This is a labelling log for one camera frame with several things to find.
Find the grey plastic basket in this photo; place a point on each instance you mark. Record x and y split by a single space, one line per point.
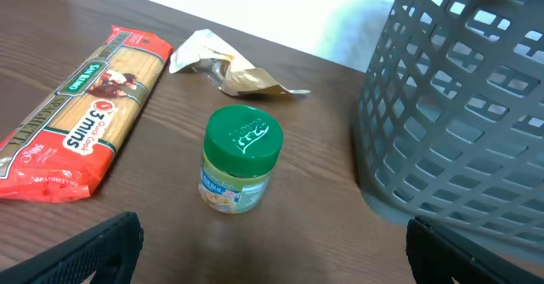
450 117

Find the beige pouch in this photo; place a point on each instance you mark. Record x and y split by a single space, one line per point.
206 53

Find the green lid jar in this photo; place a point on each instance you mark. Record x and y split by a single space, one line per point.
241 148

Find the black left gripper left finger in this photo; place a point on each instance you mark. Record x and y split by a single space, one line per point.
105 253

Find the red spaghetti packet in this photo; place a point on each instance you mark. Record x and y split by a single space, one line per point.
63 149

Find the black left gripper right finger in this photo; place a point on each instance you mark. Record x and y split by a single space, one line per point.
438 255

